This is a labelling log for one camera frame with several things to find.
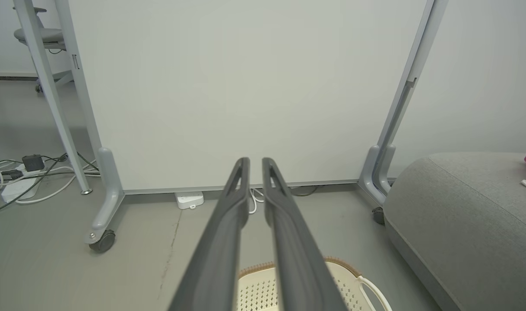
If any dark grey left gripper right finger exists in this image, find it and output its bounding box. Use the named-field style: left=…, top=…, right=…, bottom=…
left=262, top=157, right=348, bottom=311

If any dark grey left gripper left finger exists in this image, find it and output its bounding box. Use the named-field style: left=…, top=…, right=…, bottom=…
left=168, top=157, right=251, bottom=311

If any cream perforated laundry basket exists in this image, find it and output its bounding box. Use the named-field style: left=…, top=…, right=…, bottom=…
left=237, top=257, right=393, bottom=311

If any small white power strip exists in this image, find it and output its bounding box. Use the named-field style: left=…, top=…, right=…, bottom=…
left=175, top=191, right=204, bottom=210

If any wide white partition panel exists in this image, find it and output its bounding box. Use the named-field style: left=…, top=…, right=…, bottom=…
left=55, top=0, right=438, bottom=244

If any grey fabric sofa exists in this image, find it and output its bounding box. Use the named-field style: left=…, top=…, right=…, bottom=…
left=383, top=151, right=526, bottom=311

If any black power adapter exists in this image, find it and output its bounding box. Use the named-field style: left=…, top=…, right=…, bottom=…
left=22, top=154, right=44, bottom=172

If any long white power strip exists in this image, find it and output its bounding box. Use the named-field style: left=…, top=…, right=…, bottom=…
left=1, top=164, right=40, bottom=203

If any grey slanted table leg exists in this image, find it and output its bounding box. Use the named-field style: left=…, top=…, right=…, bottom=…
left=13, top=0, right=93, bottom=195

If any narrow white partition panel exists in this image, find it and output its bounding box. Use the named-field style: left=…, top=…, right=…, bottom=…
left=373, top=0, right=526, bottom=203

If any grey office chair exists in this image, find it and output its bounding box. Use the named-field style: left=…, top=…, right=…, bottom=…
left=13, top=6, right=71, bottom=93

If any coiled white cable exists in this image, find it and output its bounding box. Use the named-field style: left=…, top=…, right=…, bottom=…
left=248, top=187, right=266, bottom=215

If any white power strip with cables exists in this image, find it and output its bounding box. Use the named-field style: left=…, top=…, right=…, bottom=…
left=0, top=158, right=100, bottom=206

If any black floor cable bundle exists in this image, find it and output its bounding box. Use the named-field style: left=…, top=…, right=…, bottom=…
left=0, top=152, right=100, bottom=216

